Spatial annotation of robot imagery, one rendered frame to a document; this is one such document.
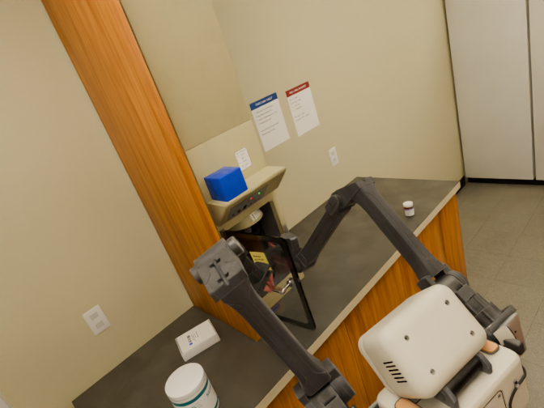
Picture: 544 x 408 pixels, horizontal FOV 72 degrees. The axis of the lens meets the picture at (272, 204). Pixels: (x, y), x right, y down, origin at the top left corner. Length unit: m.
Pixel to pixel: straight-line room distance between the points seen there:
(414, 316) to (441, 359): 0.09
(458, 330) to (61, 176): 1.40
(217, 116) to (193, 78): 0.15
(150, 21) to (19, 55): 0.52
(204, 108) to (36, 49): 0.64
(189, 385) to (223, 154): 0.79
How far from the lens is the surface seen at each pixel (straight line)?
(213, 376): 1.52
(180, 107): 1.33
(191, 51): 1.39
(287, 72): 2.27
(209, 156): 1.37
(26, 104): 1.62
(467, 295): 1.06
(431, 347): 0.83
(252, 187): 1.35
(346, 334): 1.67
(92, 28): 1.36
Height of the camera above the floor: 1.95
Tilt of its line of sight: 22 degrees down
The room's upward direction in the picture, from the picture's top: 19 degrees counter-clockwise
